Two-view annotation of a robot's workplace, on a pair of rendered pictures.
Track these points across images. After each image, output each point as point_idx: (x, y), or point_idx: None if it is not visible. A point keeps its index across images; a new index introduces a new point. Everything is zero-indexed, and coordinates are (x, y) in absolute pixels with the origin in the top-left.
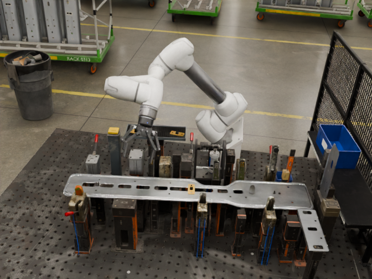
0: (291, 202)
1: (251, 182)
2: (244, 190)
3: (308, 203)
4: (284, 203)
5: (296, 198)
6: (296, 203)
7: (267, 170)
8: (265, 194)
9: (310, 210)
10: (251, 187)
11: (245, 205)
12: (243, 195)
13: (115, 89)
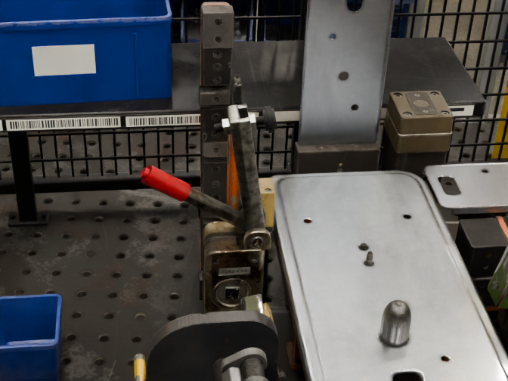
0: (411, 218)
1: (318, 336)
2: (392, 361)
3: (396, 179)
4: (429, 238)
5: (376, 204)
6: (412, 206)
7: (257, 246)
8: (387, 289)
9: (430, 177)
10: (407, 314)
11: (503, 361)
12: (430, 365)
13: None
